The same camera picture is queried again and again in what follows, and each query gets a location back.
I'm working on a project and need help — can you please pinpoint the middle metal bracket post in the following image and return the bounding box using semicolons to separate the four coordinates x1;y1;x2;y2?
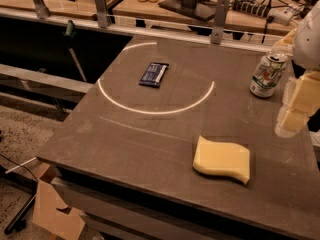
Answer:
94;0;111;28

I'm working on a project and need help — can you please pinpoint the blue rxbar blueberry wrapper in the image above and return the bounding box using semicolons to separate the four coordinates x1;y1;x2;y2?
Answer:
139;62;169;88

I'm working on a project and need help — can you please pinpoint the black monitor stand base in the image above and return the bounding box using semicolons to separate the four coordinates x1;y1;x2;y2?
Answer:
158;0;216;22

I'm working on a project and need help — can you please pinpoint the metal bracket post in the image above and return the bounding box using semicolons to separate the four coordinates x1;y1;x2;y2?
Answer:
210;0;230;45
33;0;50;19
94;0;111;28

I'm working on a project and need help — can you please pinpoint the white power adapter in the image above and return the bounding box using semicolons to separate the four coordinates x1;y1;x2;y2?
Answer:
269;7;295;25

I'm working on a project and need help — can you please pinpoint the brown cardboard piece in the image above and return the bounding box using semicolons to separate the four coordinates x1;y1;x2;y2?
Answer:
32;164;85;240

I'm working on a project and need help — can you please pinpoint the black floor stand leg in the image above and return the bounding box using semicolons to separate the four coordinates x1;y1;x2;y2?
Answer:
4;194;36;235

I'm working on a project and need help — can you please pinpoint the green white 7up can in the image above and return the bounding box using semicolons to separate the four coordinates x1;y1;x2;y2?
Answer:
250;52;288;98

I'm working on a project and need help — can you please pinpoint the yellow wavy sponge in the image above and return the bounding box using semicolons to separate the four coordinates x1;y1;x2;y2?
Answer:
193;136;250;184

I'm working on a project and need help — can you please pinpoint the grey metal side rail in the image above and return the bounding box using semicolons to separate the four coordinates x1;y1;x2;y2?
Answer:
0;64;92;103

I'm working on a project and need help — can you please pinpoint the green handled tool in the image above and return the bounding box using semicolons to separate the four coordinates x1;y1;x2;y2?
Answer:
64;19;88;83

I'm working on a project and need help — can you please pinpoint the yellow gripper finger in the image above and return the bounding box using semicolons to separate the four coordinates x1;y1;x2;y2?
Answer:
275;71;320;138
271;28;297;56

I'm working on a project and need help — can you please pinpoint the black power strip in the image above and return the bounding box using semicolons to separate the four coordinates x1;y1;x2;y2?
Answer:
232;0;271;18

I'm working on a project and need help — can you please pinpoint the right metal bracket post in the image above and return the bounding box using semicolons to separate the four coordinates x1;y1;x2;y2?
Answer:
210;0;230;45

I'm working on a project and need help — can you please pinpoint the left metal bracket post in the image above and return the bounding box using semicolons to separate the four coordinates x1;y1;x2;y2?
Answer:
33;0;50;19

